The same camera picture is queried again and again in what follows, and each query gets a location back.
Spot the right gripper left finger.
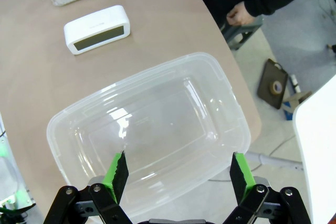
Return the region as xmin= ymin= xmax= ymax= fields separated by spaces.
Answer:
xmin=43 ymin=150 xmax=133 ymax=224

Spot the grey step stool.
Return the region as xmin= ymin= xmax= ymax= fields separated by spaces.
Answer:
xmin=220 ymin=15 xmax=265 ymax=51

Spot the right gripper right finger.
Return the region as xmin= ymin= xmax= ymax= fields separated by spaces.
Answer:
xmin=222 ymin=151 xmax=312 ymax=224

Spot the white unwrapped digital clock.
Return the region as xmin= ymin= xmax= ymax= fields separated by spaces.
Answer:
xmin=64 ymin=5 xmax=131 ymax=56

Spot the white side table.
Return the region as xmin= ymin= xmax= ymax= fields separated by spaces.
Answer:
xmin=292 ymin=76 xmax=336 ymax=224

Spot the person's left hand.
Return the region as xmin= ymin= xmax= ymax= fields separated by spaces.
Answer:
xmin=226 ymin=1 xmax=257 ymax=27

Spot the brown tape roll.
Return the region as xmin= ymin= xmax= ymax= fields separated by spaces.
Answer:
xmin=269 ymin=81 xmax=284 ymax=96

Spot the clear plastic container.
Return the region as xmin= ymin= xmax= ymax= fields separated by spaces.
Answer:
xmin=46 ymin=52 xmax=251 ymax=220

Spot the robot stand with green light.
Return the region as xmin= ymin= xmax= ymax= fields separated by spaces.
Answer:
xmin=0 ymin=113 xmax=37 ymax=224

